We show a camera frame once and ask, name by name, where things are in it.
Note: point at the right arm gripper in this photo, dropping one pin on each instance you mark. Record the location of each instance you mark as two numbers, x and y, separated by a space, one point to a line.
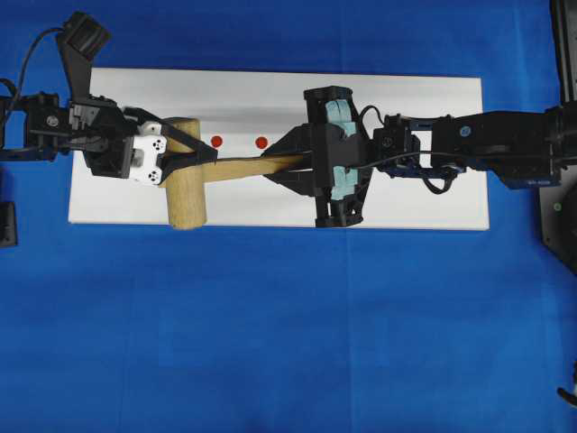
342 204

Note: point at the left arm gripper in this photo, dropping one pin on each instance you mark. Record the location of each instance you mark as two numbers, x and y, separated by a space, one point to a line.
130 143

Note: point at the wooden mallet hammer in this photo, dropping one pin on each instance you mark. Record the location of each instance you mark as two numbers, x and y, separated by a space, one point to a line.
185 189

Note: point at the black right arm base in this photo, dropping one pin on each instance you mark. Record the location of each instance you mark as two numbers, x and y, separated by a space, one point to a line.
558 204

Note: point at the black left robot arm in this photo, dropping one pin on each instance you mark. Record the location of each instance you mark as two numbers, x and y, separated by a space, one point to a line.
46 130

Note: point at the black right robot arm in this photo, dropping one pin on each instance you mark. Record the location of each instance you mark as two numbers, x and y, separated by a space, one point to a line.
525 150

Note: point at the large white foam board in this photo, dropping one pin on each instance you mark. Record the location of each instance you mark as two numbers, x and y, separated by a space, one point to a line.
249 113

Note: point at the black clip bottom right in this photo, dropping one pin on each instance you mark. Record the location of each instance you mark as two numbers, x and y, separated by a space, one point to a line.
570 396

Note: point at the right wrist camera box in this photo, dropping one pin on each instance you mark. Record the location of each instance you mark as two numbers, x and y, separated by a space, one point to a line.
332 147

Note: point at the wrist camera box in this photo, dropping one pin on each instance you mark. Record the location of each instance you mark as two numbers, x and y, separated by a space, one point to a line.
332 147
80 40

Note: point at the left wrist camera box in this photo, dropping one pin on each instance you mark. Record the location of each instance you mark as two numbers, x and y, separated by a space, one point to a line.
80 40

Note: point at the black bracket left edge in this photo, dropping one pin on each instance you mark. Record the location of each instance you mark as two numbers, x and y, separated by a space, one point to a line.
8 230

